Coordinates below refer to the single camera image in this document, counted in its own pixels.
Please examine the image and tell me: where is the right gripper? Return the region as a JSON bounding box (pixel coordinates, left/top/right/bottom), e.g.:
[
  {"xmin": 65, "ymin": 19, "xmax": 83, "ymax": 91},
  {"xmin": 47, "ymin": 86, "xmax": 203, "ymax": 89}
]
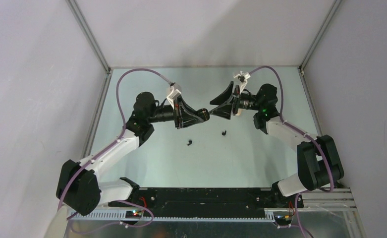
[{"xmin": 210, "ymin": 81, "xmax": 263, "ymax": 119}]

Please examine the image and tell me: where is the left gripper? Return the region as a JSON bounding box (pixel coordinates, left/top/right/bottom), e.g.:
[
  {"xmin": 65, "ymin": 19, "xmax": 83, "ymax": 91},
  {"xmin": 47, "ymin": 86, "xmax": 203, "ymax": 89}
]
[{"xmin": 147, "ymin": 95, "xmax": 203, "ymax": 129}]

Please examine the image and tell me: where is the black earbud charging case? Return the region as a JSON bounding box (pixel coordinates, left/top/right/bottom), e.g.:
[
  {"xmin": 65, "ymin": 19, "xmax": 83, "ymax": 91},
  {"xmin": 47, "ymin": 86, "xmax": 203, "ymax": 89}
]
[{"xmin": 199, "ymin": 109, "xmax": 210, "ymax": 121}]

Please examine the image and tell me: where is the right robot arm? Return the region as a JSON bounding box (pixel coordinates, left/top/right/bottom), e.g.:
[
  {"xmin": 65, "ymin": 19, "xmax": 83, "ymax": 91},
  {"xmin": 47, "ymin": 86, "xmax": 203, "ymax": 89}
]
[{"xmin": 210, "ymin": 82, "xmax": 344, "ymax": 207}]

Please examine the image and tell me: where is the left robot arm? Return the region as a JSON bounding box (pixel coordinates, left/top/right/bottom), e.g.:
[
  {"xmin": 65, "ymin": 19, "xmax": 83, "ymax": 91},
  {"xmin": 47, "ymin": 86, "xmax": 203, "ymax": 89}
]
[{"xmin": 56, "ymin": 92, "xmax": 210, "ymax": 215}]

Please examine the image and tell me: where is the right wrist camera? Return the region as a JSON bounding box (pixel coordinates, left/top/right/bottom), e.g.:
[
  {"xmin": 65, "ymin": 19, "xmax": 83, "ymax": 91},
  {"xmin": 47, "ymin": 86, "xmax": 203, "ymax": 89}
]
[{"xmin": 233, "ymin": 71, "xmax": 251, "ymax": 96}]

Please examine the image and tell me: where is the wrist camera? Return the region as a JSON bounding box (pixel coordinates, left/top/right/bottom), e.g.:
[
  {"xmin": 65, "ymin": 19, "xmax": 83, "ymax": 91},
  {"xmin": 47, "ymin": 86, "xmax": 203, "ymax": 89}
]
[
  {"xmin": 233, "ymin": 71, "xmax": 251, "ymax": 96},
  {"xmin": 166, "ymin": 83, "xmax": 182, "ymax": 110}
]

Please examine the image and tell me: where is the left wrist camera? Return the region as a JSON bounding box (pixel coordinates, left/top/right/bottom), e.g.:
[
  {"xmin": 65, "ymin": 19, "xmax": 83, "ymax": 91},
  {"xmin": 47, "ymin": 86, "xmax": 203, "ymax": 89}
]
[{"xmin": 166, "ymin": 83, "xmax": 182, "ymax": 110}]

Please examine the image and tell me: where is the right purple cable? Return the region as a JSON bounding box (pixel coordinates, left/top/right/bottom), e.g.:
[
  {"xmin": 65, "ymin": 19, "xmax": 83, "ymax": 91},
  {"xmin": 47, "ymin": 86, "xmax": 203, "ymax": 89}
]
[{"xmin": 247, "ymin": 65, "xmax": 335, "ymax": 238}]

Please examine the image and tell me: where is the purple cable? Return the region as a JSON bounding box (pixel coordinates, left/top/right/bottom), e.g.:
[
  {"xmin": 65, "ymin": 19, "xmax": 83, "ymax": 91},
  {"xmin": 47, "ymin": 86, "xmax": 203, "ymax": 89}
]
[
  {"xmin": 56, "ymin": 68, "xmax": 174, "ymax": 228},
  {"xmin": 247, "ymin": 65, "xmax": 335, "ymax": 238}
]

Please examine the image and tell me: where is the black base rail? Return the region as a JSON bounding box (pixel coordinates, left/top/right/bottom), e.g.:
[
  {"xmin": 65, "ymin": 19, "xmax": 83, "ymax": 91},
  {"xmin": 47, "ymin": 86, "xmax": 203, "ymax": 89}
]
[{"xmin": 128, "ymin": 187, "xmax": 294, "ymax": 218}]

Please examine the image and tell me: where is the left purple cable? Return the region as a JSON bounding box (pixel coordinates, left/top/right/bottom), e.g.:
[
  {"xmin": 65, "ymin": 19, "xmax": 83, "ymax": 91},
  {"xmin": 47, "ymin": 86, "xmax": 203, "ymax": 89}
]
[{"xmin": 56, "ymin": 68, "xmax": 174, "ymax": 228}]

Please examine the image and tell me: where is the grey cable duct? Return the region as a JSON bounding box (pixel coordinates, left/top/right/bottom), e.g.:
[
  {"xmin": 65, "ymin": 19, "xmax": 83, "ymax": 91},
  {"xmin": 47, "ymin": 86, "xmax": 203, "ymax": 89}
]
[{"xmin": 72, "ymin": 210, "xmax": 275, "ymax": 223}]

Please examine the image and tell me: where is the aluminium frame profile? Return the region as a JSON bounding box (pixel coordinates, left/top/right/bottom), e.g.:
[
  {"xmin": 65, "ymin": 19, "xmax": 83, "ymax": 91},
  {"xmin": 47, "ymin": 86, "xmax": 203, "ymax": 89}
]
[{"xmin": 66, "ymin": 0, "xmax": 111, "ymax": 73}]

